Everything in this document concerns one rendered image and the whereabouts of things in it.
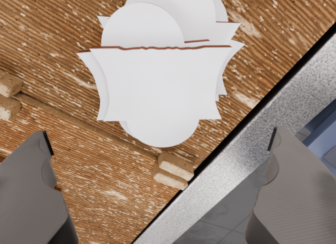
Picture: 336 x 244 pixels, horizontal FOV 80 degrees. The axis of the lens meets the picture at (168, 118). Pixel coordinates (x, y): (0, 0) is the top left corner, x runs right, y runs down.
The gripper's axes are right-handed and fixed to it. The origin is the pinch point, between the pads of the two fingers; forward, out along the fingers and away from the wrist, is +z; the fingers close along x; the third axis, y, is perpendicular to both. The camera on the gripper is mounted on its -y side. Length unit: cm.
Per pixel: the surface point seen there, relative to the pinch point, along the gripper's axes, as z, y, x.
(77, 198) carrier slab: 14.1, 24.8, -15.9
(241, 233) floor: 108, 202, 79
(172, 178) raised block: 11.6, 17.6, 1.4
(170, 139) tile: 6.1, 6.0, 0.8
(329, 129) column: 20.8, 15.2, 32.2
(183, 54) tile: 6.1, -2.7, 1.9
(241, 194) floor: 108, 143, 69
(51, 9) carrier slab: 14.1, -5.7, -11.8
